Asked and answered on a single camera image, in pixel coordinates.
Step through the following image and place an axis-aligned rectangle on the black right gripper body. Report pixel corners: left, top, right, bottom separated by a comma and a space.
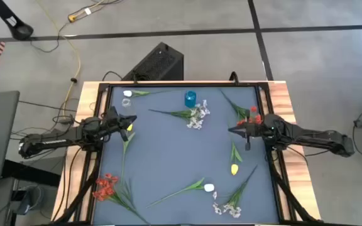
245, 116, 268, 151

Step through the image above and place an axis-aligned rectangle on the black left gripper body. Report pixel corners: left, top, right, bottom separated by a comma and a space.
106, 105, 129, 142

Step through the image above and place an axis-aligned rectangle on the yellow artificial tulip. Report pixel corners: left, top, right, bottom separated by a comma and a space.
120, 124, 137, 186
229, 141, 243, 176

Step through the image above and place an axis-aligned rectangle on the red flower spray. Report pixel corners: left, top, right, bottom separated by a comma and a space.
92, 173, 150, 224
220, 89, 263, 126

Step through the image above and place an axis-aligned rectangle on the white artificial tulip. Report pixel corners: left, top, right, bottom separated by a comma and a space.
123, 89, 171, 98
146, 177, 216, 208

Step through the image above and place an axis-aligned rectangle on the white blossom spray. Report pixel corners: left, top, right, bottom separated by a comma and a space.
148, 99, 211, 131
212, 165, 259, 219

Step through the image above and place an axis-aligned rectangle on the blue glass vase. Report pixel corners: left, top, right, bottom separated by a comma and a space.
184, 90, 197, 109

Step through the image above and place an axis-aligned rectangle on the grey table mat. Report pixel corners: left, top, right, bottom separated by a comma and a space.
92, 86, 279, 225

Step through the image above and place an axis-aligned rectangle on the black computer tower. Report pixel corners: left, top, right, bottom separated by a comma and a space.
121, 41, 185, 82

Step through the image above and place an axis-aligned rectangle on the black stand leg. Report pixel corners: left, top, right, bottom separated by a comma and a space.
0, 0, 34, 41

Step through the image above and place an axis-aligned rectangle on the black tower cable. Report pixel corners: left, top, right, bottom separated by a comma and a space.
101, 70, 124, 82

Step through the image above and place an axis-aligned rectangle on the black aluminium table frame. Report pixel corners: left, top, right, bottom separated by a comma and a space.
55, 82, 323, 226

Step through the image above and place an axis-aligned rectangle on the yellow floor cable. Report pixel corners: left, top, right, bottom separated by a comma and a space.
36, 0, 82, 117

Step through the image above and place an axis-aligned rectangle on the yellow extension cord plug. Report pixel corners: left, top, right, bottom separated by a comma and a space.
67, 0, 106, 23

